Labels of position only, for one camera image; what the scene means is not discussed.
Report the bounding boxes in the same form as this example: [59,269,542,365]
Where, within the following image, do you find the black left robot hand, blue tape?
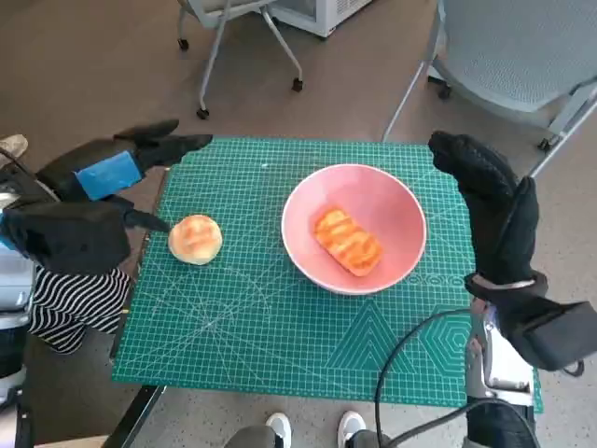
[35,119,215,234]

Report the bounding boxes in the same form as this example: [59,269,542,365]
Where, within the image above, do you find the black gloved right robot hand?
[427,130,542,285]

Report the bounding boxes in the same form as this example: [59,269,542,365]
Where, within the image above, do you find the round toy bread bun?
[167,214,225,267]

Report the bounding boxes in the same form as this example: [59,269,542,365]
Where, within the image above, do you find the oblong braided toy bread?
[312,203,385,278]

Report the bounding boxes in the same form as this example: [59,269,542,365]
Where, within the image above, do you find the pink bowl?
[281,162,428,296]

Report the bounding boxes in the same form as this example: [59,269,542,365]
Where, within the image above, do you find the person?
[0,133,135,357]

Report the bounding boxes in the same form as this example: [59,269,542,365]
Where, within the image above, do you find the grey mesh seat chair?
[382,0,597,179]

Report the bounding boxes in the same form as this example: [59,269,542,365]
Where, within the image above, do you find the grey chair with casters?
[176,0,305,120]

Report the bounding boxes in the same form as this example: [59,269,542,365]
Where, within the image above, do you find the green cutting mat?
[110,135,546,415]

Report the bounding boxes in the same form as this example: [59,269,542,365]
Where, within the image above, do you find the grey leg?
[347,428,394,448]
[226,425,276,448]

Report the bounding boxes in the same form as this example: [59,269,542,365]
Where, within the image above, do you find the white shoe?
[338,410,368,448]
[265,412,293,448]

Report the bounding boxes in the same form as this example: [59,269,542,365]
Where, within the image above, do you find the white appliance cabinet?
[270,0,375,39]

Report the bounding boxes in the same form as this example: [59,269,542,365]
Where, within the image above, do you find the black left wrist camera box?
[2,200,132,275]

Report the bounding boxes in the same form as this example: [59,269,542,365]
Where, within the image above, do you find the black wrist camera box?
[505,284,597,373]
[2,200,132,275]

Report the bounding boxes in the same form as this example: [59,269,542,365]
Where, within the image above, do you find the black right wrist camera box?
[505,284,597,373]

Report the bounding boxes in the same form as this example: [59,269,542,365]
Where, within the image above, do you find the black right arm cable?
[373,307,473,448]

